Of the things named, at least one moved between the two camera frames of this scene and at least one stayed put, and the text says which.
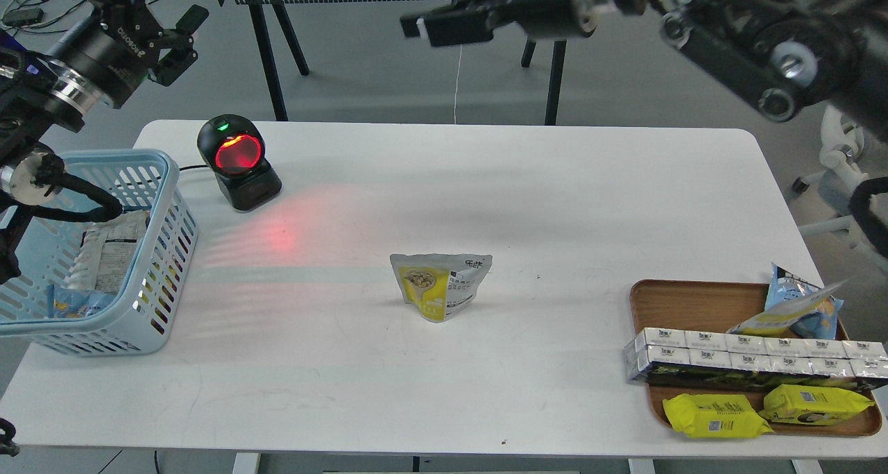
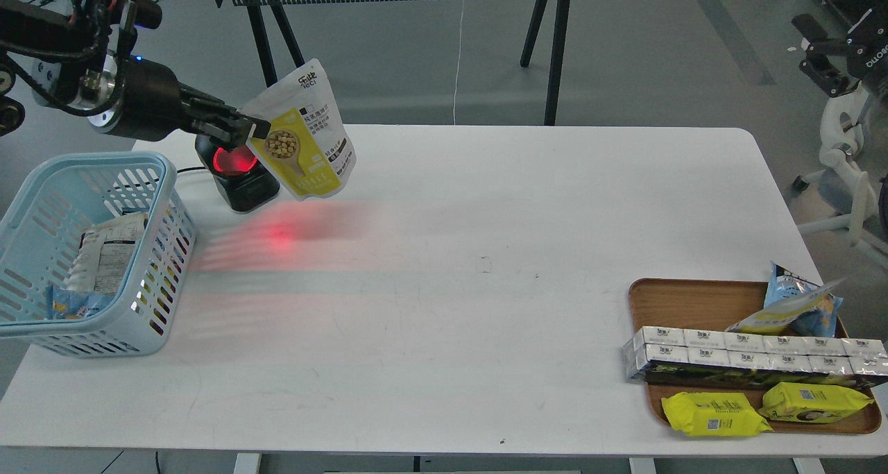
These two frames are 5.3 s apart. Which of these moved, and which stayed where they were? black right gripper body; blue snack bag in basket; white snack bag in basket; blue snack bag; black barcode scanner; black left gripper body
Moved: black right gripper body; black left gripper body
Stayed: blue snack bag; blue snack bag in basket; black barcode scanner; white snack bag in basket
